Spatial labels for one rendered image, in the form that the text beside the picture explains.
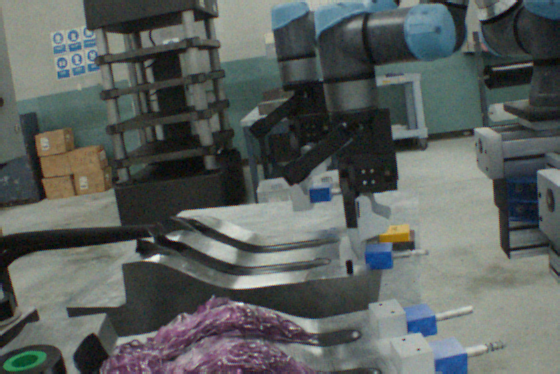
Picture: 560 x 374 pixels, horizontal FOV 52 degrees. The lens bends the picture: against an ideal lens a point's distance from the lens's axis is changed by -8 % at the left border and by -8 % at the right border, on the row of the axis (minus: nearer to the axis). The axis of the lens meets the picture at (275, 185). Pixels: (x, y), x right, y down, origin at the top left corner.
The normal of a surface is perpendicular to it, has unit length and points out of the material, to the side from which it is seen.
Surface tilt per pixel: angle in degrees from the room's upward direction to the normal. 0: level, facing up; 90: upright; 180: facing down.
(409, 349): 0
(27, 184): 90
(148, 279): 90
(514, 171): 90
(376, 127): 90
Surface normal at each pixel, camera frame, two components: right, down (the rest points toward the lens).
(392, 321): 0.08, 0.18
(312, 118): -0.22, 0.22
